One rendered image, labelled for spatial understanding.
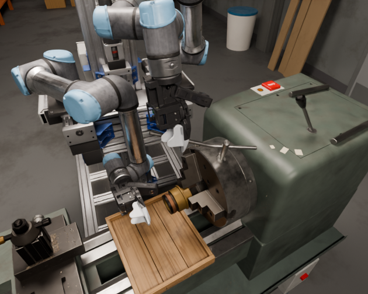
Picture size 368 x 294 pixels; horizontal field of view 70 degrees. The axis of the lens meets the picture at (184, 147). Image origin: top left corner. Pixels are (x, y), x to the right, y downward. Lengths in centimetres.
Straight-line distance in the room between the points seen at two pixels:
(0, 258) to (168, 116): 83
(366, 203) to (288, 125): 181
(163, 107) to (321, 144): 59
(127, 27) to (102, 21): 6
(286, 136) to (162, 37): 59
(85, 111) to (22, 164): 220
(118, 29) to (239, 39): 444
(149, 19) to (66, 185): 220
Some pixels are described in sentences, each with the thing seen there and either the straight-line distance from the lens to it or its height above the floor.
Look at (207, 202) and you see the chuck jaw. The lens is 93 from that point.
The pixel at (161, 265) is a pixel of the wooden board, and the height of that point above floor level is 88.
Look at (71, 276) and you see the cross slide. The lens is 101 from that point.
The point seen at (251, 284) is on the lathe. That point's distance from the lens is 143.
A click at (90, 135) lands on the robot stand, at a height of 106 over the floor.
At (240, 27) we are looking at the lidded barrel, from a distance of 501.
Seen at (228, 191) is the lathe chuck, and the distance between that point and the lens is 87.
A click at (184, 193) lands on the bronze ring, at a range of 94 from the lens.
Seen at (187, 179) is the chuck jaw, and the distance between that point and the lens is 94.
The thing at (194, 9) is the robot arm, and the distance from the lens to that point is 113.
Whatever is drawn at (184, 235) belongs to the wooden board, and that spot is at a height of 88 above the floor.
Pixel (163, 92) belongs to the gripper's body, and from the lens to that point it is 63.
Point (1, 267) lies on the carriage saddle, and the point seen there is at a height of 93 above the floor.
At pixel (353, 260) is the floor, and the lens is 237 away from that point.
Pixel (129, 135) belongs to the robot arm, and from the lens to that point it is 107.
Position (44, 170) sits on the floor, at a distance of 288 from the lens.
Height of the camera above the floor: 184
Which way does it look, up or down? 41 degrees down
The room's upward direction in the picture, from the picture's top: straight up
